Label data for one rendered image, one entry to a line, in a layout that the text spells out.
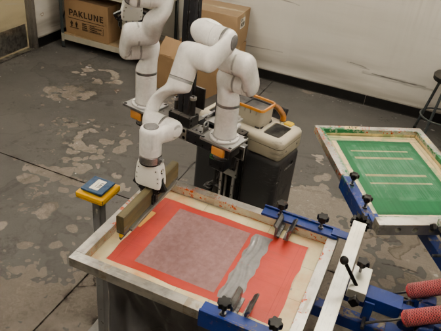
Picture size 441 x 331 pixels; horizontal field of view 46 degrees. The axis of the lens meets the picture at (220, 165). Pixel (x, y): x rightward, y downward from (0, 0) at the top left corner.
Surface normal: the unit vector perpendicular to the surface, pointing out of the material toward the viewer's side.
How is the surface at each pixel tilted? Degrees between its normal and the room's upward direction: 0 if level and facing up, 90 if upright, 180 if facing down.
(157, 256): 0
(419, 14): 90
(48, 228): 0
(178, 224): 0
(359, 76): 90
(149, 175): 91
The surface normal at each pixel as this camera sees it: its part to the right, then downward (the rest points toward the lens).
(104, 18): -0.43, 0.45
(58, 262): 0.09, -0.84
